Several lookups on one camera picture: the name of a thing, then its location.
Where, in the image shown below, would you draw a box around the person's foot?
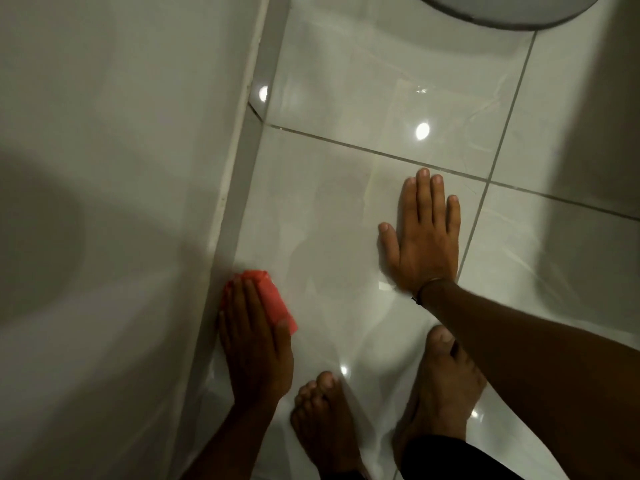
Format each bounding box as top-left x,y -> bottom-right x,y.
290,371 -> 367,478
392,325 -> 487,468

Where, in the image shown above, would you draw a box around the black trousers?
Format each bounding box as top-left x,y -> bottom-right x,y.
320,435 -> 525,480

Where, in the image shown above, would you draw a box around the thin black wrist bracelet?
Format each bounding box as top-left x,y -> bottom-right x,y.
412,277 -> 447,306

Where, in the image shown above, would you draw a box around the person's right forearm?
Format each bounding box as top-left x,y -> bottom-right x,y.
419,279 -> 640,480

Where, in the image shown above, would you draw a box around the person's right foot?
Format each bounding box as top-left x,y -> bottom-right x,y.
392,325 -> 487,468

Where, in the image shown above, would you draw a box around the person's right hand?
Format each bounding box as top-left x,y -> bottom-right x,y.
378,168 -> 462,297

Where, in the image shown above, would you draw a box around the person's left foot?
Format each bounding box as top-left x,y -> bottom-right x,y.
290,371 -> 367,478

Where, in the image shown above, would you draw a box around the white round ceramic fixture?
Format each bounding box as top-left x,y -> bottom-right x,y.
413,0 -> 607,32

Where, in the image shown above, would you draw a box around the person's left hand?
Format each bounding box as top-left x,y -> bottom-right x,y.
217,277 -> 295,411

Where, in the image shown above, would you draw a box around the red cleaning cloth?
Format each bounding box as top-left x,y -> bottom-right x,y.
220,270 -> 299,336

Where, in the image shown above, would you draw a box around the person's left forearm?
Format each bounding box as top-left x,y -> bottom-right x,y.
179,399 -> 280,480

